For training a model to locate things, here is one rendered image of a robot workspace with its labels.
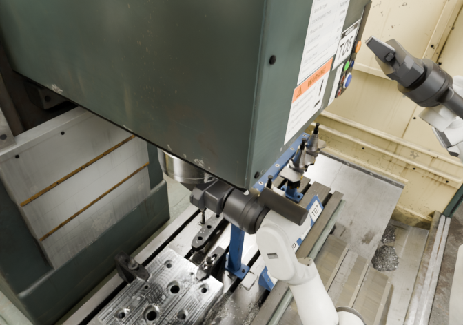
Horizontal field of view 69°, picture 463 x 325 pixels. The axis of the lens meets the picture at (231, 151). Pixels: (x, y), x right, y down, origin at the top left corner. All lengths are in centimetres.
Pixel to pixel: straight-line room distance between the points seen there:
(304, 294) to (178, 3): 56
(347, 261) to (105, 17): 135
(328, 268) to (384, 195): 49
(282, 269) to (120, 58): 47
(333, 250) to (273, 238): 96
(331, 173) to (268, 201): 115
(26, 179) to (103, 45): 56
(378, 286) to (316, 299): 89
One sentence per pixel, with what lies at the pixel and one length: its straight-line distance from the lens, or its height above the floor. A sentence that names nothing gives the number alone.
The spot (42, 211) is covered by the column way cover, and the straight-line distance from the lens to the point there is 116.
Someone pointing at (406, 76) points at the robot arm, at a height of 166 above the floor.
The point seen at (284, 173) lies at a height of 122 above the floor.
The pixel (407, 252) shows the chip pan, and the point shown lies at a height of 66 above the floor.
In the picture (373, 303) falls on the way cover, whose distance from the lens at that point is 154.
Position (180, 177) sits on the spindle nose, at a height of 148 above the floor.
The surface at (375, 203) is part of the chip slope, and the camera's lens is 177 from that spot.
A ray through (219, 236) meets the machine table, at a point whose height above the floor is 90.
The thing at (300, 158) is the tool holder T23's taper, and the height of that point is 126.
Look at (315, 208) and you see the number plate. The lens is 143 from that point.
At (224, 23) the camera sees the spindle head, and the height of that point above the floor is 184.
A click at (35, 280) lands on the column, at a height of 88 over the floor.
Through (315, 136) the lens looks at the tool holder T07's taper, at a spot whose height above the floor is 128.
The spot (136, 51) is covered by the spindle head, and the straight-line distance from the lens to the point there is 54.
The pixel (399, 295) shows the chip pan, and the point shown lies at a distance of 167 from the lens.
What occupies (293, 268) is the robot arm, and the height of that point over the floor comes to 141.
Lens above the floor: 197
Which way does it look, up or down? 39 degrees down
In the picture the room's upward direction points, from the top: 4 degrees clockwise
